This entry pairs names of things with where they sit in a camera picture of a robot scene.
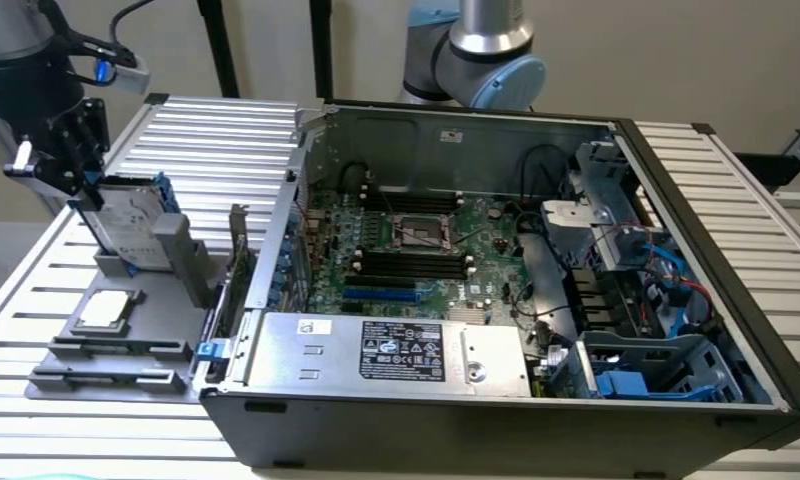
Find silver CPU chip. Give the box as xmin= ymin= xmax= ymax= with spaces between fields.
xmin=70 ymin=289 xmax=142 ymax=332

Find small silver heatsink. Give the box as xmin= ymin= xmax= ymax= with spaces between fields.
xmin=448 ymin=306 xmax=493 ymax=325

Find black stand post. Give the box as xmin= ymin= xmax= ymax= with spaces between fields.
xmin=308 ymin=0 xmax=336 ymax=99
xmin=194 ymin=0 xmax=242 ymax=99

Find green motherboard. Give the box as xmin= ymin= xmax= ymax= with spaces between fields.
xmin=297 ymin=185 xmax=533 ymax=327

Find red wire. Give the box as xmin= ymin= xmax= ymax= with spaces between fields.
xmin=639 ymin=277 xmax=709 ymax=302

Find CPU socket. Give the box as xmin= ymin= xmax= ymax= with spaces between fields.
xmin=380 ymin=212 xmax=460 ymax=252

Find grey parts rack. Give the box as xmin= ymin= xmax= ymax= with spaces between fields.
xmin=25 ymin=214 xmax=258 ymax=402

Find black expansion slot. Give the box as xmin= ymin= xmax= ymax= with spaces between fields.
xmin=342 ymin=277 xmax=420 ymax=290

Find black camera cable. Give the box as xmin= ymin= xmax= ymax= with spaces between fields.
xmin=108 ymin=0 xmax=156 ymax=51

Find black open PC case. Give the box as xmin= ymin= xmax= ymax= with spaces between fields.
xmin=196 ymin=97 xmax=800 ymax=470

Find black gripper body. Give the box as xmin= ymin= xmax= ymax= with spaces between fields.
xmin=0 ymin=52 xmax=112 ymax=174

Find silver power supply unit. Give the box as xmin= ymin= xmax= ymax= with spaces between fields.
xmin=241 ymin=311 xmax=533 ymax=400

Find grey air shroud panel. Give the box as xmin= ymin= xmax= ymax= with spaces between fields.
xmin=517 ymin=230 xmax=583 ymax=322

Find black looped wire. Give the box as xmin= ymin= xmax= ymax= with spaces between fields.
xmin=517 ymin=143 xmax=569 ymax=202

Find black RAM stick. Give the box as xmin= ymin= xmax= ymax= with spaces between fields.
xmin=29 ymin=366 xmax=189 ymax=392
xmin=48 ymin=336 xmax=192 ymax=357

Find black RAM slot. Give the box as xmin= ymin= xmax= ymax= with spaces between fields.
xmin=365 ymin=189 xmax=461 ymax=197
xmin=362 ymin=200 xmax=461 ymax=208
xmin=354 ymin=272 xmax=472 ymax=282
xmin=357 ymin=258 xmax=472 ymax=267
xmin=358 ymin=250 xmax=472 ymax=260
xmin=364 ymin=195 xmax=461 ymax=203
xmin=356 ymin=265 xmax=472 ymax=274

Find blue expansion slot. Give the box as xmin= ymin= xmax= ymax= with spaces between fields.
xmin=341 ymin=288 xmax=418 ymax=302

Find green graphics card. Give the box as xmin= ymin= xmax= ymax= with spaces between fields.
xmin=206 ymin=202 xmax=256 ymax=342

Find blue wire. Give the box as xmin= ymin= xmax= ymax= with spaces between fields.
xmin=643 ymin=242 xmax=716 ymax=344

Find grey metal disk bay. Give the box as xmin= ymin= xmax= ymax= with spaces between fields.
xmin=575 ymin=328 xmax=733 ymax=402

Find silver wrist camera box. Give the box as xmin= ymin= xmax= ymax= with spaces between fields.
xmin=113 ymin=48 xmax=153 ymax=94

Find grey metal drive cage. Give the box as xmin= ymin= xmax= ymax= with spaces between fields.
xmin=537 ymin=141 xmax=669 ymax=272

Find hard disk with blue carrier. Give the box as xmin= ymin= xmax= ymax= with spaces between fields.
xmin=72 ymin=172 xmax=189 ymax=277

